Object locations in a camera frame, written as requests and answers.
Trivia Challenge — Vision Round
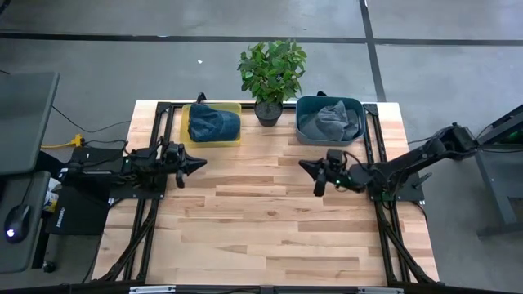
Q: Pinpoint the blue denim cap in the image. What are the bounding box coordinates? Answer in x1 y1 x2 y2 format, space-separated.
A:
188 103 242 143

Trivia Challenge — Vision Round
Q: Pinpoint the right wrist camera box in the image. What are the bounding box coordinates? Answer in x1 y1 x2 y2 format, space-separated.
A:
325 149 345 168

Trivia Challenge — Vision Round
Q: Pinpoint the light grey cap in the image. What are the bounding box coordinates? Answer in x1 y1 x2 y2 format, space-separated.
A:
299 112 328 142

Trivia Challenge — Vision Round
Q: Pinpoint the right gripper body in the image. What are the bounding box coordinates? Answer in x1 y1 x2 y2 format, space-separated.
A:
313 162 349 197

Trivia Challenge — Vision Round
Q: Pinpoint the silver aluminium extrusion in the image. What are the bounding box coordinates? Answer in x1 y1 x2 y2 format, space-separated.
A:
358 287 405 294
129 285 177 294

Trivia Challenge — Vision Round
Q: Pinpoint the black control box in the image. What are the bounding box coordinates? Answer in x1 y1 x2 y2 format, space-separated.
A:
47 185 114 237

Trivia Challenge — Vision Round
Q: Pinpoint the slate grey cap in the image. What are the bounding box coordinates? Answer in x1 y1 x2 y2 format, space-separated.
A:
314 100 360 142

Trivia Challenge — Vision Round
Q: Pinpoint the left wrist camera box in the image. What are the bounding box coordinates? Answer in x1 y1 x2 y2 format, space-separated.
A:
164 140 184 161

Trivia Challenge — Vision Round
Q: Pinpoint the dark grey flat panel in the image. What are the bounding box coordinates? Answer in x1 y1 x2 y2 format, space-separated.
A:
0 72 61 176

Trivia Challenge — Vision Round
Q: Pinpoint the black computer mouse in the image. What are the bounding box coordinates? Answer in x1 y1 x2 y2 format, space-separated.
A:
3 203 32 245

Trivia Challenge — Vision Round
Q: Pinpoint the crumpled white packet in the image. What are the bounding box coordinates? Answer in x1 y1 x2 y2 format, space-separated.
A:
42 177 61 214

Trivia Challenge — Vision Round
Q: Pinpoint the grey side desk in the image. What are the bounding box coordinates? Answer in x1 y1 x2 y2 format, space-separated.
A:
0 170 52 274

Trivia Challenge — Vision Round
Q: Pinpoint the navy blue cap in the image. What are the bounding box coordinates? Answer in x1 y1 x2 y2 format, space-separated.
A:
187 103 213 142

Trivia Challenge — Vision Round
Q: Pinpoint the black aluminium rig frame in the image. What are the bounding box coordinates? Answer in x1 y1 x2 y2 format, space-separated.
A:
92 100 440 294

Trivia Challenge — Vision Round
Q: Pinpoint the black power cable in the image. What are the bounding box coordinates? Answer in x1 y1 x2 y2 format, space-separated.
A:
51 105 132 135

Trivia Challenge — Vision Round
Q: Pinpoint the yellow translucent plastic bin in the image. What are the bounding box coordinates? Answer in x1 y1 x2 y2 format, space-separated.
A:
179 101 243 149

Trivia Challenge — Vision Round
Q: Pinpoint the black metal stand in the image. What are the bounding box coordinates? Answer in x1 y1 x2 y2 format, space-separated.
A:
473 104 523 238

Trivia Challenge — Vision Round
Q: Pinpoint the blue-grey plastic bin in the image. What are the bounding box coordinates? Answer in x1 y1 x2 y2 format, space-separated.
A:
294 95 367 147

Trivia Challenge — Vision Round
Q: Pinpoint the potted green plant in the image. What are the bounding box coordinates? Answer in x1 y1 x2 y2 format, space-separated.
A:
236 38 308 128

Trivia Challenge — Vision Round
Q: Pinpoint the yellow hanging power cable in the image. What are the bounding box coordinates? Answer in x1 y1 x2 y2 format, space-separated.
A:
40 133 86 150

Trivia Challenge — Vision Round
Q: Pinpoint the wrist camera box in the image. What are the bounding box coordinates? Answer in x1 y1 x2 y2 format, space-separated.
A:
164 140 184 161
325 149 345 168

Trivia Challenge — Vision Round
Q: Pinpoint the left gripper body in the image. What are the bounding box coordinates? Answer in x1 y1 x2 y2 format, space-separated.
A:
163 153 187 189

